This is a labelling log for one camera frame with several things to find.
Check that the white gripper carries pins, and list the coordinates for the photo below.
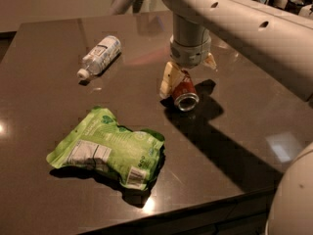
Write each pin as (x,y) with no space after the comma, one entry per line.
(191,54)

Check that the red coke can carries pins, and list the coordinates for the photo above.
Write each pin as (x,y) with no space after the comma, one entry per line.
(184,95)

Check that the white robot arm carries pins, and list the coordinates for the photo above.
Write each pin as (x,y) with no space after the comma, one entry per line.
(279,43)

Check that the clear plastic water bottle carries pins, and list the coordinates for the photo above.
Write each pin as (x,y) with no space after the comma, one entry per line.
(99,58)

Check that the green snack bag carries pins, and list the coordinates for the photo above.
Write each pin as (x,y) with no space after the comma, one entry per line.
(101,144)

